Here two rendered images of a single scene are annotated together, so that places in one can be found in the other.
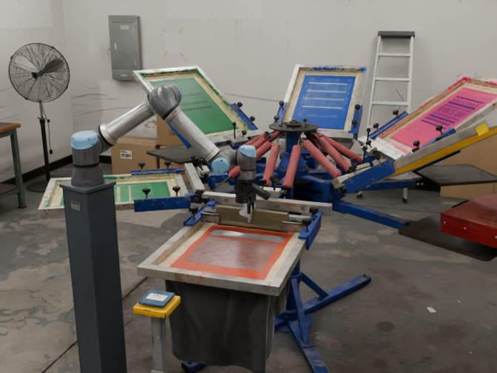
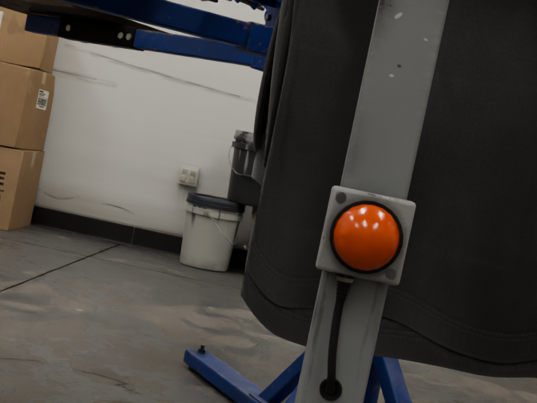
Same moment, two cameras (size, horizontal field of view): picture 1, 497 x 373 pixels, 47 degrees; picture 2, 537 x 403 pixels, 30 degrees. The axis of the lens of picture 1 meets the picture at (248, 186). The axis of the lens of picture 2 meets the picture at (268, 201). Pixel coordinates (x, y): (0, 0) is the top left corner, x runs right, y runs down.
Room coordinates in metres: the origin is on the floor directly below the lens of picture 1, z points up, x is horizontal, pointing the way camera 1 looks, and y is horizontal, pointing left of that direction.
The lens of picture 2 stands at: (1.30, 0.54, 0.69)
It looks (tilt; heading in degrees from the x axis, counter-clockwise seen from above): 3 degrees down; 346
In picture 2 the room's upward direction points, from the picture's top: 12 degrees clockwise
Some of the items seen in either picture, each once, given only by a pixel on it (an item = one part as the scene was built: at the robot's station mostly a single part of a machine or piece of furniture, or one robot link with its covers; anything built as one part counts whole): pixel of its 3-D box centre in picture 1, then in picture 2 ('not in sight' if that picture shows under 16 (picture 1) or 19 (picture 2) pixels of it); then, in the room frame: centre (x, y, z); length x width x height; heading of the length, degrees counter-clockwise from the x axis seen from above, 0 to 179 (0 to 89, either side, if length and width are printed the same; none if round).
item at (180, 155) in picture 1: (222, 169); (184, 42); (3.88, 0.18, 0.91); 1.34 x 0.40 x 0.08; 42
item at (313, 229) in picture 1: (310, 230); not in sight; (2.53, -0.29, 0.98); 0.30 x 0.05 x 0.07; 162
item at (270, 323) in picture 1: (278, 302); not in sight; (2.27, -0.13, 0.74); 0.46 x 0.04 x 0.42; 162
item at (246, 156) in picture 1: (247, 158); not in sight; (2.60, 0.01, 1.31); 0.09 x 0.08 x 0.11; 82
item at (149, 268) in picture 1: (237, 243); not in sight; (2.38, 0.05, 0.97); 0.79 x 0.58 x 0.04; 162
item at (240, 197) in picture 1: (246, 190); not in sight; (2.60, 0.01, 1.15); 0.09 x 0.08 x 0.12; 72
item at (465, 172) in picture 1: (392, 183); not in sight; (3.53, -0.92, 0.91); 1.34 x 0.40 x 0.08; 102
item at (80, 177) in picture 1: (86, 172); not in sight; (2.56, 0.75, 1.25); 0.15 x 0.15 x 0.10
